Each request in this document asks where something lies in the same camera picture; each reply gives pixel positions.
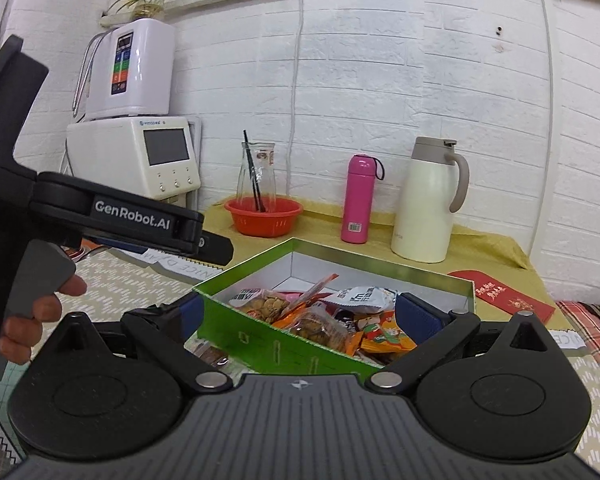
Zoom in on white wall water purifier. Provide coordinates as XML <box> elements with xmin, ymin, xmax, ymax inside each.
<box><xmin>72</xmin><ymin>19</ymin><xmax>176</xmax><ymax>122</ymax></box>

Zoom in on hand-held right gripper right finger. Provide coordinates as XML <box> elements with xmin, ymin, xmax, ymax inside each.
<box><xmin>365</xmin><ymin>291</ymin><xmax>552</xmax><ymax>394</ymax></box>

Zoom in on clear orange-trim snack packet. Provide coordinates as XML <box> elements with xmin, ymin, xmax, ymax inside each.
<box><xmin>272</xmin><ymin>274</ymin><xmax>363</xmax><ymax>356</ymax></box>

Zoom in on grey purifier hose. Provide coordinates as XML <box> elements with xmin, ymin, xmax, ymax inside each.
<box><xmin>72</xmin><ymin>32</ymin><xmax>106</xmax><ymax>121</ymax></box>

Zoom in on person's left hand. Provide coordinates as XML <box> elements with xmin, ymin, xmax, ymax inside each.
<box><xmin>0</xmin><ymin>250</ymin><xmax>88</xmax><ymax>366</ymax></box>

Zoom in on black straws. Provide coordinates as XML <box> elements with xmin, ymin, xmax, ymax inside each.
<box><xmin>242</xmin><ymin>130</ymin><xmax>266</xmax><ymax>212</ymax></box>

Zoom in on pink bottle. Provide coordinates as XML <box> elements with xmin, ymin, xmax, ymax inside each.
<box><xmin>341</xmin><ymin>154</ymin><xmax>385</xmax><ymax>245</ymax></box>

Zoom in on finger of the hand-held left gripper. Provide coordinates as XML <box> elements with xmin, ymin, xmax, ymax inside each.
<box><xmin>196</xmin><ymin>231</ymin><xmax>234</xmax><ymax>267</ymax></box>

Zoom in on yellow cloth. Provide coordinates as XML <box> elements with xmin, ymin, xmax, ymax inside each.
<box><xmin>200</xmin><ymin>200</ymin><xmax>553</xmax><ymax>311</ymax></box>

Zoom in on cream thermos jug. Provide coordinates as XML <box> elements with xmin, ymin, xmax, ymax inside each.
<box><xmin>391</xmin><ymin>136</ymin><xmax>471</xmax><ymax>264</ymax></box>

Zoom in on green cardboard box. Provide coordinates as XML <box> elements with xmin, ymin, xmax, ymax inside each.
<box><xmin>192</xmin><ymin>237</ymin><xmax>476</xmax><ymax>378</ymax></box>

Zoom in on patterned tablecloth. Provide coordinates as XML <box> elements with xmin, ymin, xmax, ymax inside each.
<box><xmin>0</xmin><ymin>247</ymin><xmax>600</xmax><ymax>466</ymax></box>

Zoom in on red envelope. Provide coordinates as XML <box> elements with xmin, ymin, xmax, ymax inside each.
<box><xmin>447</xmin><ymin>270</ymin><xmax>556</xmax><ymax>324</ymax></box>

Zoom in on red plastic basket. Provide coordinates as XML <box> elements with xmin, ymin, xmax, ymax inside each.
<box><xmin>224</xmin><ymin>197</ymin><xmax>304</xmax><ymax>238</ymax></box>

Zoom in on white wall cable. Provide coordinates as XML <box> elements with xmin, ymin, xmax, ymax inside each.
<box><xmin>539</xmin><ymin>0</ymin><xmax>557</xmax><ymax>261</ymax></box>
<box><xmin>285</xmin><ymin>0</ymin><xmax>306</xmax><ymax>211</ymax></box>

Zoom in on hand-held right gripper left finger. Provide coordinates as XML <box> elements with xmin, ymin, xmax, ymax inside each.
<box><xmin>51</xmin><ymin>291</ymin><xmax>235</xmax><ymax>394</ymax></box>

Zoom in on white appliance with screen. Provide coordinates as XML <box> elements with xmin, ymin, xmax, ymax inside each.
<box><xmin>65</xmin><ymin>116</ymin><xmax>202</xmax><ymax>206</ymax></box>

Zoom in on glass carafe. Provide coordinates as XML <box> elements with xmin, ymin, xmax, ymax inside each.
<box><xmin>236</xmin><ymin>141</ymin><xmax>278</xmax><ymax>211</ymax></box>

